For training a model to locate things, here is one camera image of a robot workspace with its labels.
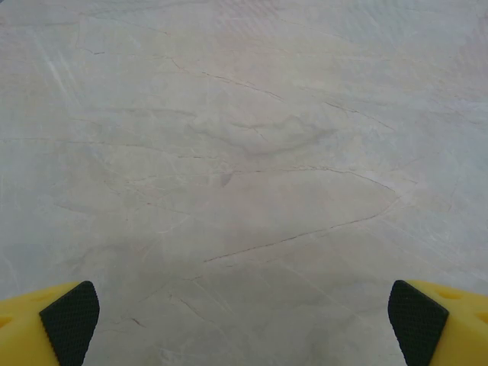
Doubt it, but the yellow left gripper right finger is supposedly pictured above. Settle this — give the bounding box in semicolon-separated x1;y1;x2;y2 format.
387;279;488;366

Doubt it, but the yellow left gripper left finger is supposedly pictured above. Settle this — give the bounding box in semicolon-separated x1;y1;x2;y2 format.
0;281;101;366

